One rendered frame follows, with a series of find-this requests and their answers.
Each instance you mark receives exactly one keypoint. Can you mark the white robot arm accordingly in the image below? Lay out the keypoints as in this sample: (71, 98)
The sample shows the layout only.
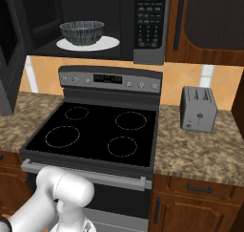
(66, 185)

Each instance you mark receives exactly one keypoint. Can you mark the black microwave oven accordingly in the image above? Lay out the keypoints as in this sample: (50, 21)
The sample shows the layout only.
(149, 54)

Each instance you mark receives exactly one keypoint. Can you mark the white microwave turntable plate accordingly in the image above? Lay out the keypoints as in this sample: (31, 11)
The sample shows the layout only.
(109, 43)

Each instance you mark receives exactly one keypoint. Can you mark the grey patterned bowl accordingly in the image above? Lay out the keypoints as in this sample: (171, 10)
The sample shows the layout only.
(82, 32)

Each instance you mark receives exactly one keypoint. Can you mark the black oven door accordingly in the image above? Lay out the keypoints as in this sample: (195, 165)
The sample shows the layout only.
(124, 200)

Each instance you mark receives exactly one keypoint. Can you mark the black microwave door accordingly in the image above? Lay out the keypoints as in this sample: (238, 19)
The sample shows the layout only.
(12, 67)

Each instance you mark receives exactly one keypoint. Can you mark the brown base cupboard door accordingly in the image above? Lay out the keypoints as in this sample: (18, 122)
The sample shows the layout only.
(12, 191)
(190, 216)

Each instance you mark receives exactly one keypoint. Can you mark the black and steel stove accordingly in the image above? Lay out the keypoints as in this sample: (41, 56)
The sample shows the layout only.
(111, 97)

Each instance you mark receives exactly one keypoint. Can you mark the silver stove knob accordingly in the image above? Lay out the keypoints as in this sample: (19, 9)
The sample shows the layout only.
(75, 80)
(154, 86)
(88, 81)
(64, 80)
(141, 85)
(129, 83)

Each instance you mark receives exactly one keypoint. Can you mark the black glass hob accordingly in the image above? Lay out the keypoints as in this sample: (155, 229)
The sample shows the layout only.
(95, 130)

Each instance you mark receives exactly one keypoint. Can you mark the grey toaster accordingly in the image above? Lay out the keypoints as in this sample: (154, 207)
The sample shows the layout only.
(198, 113)

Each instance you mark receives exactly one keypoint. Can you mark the dark brown tall cupboard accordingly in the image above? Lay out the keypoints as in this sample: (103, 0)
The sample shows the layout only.
(239, 105)

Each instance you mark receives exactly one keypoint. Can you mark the brown wooden drawer front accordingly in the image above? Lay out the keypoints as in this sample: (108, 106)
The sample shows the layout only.
(11, 161)
(228, 191)

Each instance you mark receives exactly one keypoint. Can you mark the brown wall cupboard door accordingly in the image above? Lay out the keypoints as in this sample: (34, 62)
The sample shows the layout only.
(216, 25)

